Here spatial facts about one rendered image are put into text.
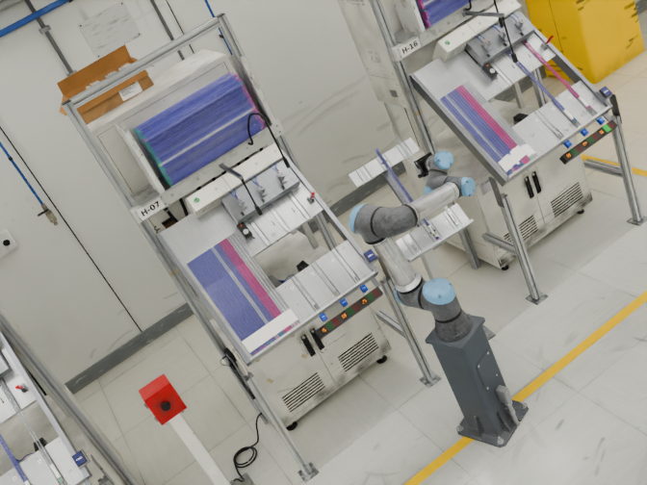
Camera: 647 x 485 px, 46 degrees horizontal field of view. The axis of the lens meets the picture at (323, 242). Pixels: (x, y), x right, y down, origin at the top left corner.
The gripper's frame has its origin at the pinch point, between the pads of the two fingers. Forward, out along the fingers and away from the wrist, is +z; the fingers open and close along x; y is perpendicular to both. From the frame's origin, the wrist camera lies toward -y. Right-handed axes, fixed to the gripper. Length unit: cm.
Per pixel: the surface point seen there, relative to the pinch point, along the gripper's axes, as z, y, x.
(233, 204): 11, 32, 79
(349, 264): 2, -17, 49
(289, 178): 12, 29, 51
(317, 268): 3, -11, 62
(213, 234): 14, 25, 93
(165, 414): 3, -30, 150
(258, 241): 10, 12, 78
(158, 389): -1, -19, 147
